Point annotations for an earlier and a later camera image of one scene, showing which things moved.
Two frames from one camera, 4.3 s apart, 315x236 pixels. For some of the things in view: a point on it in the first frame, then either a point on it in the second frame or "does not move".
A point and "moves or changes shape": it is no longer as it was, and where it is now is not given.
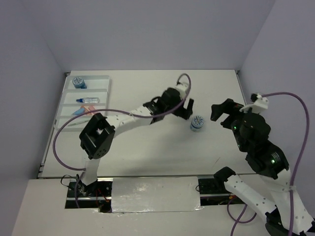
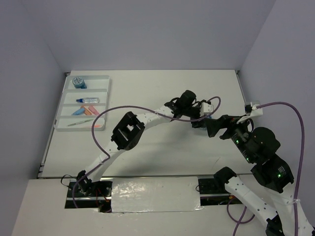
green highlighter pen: x=78 y=123 does not move
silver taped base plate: x=176 y=193 does not move
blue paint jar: x=79 y=82 does not move
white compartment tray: x=82 y=93 does not move
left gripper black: x=183 y=112 to x=198 y=124
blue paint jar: x=197 y=123 moves or changes shape
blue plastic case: x=81 y=110 does not move
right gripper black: x=229 y=106 to x=229 y=122
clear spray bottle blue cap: x=89 y=100 does not move
